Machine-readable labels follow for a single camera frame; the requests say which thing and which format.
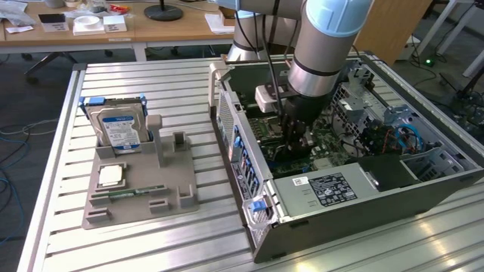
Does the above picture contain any black and white box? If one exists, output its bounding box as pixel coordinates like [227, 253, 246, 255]
[37, 13, 70, 32]

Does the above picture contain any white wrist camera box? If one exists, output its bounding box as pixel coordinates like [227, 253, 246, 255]
[254, 84, 283, 113]

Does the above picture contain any red wire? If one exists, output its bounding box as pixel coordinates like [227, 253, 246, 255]
[379, 127, 401, 155]

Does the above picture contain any metal CPU socket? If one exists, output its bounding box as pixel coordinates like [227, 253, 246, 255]
[259, 117, 287, 141]

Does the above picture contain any flat white box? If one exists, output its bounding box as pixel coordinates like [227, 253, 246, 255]
[71, 22, 106, 37]

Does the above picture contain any black round lamp base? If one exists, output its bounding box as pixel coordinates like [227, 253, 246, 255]
[142, 0, 183, 22]

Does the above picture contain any silver power supply unit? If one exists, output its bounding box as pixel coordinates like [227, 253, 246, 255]
[271, 163, 378, 223]

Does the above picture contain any green motherboard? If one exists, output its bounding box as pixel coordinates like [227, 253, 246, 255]
[241, 99, 363, 179]

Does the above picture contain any white tape roll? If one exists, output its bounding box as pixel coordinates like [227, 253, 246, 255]
[74, 15, 99, 29]

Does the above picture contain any grey plastic parts rack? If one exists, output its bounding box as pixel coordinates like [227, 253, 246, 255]
[81, 114, 201, 231]

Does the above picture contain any hard disk with blue caddy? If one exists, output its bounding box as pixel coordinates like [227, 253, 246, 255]
[77, 93, 149, 155]

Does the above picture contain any white paper stack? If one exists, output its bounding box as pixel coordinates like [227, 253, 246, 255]
[205, 12, 235, 35]

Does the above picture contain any silver CPU chip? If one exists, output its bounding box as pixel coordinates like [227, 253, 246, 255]
[97, 165, 123, 186]

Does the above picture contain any grey plastic bag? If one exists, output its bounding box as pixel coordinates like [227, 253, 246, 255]
[0, 1, 37, 26]

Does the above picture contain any brown cardboard box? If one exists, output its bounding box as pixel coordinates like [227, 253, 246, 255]
[218, 5, 237, 20]

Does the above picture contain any wooden cabinet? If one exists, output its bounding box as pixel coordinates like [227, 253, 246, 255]
[353, 0, 434, 65]

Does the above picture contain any black office chair base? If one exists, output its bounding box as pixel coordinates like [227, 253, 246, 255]
[21, 49, 114, 84]

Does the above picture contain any small white box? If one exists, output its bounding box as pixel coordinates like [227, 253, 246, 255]
[102, 15, 126, 33]

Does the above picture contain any black tripod stand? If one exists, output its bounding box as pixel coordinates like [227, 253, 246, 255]
[439, 72, 484, 125]

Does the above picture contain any grey floor cable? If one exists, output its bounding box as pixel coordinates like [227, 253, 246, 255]
[0, 118, 58, 135]

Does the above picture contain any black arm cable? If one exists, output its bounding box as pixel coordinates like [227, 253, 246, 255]
[266, 0, 283, 117]

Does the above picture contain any open grey PC case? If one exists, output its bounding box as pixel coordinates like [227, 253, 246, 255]
[209, 50, 484, 264]

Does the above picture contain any perforated metal drive cage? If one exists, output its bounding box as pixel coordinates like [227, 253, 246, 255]
[327, 82, 386, 128]

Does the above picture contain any blue floor cable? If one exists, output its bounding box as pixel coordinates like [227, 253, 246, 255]
[0, 135, 27, 244]

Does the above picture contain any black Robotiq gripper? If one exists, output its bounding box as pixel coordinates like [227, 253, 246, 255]
[279, 95, 330, 146]

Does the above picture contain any blue wire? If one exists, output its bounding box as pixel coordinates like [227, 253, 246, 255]
[394, 124, 425, 155]

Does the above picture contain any metal disk bay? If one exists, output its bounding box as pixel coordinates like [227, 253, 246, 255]
[398, 146, 475, 184]

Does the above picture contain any white table frame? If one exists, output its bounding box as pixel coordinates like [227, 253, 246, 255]
[413, 0, 484, 77]

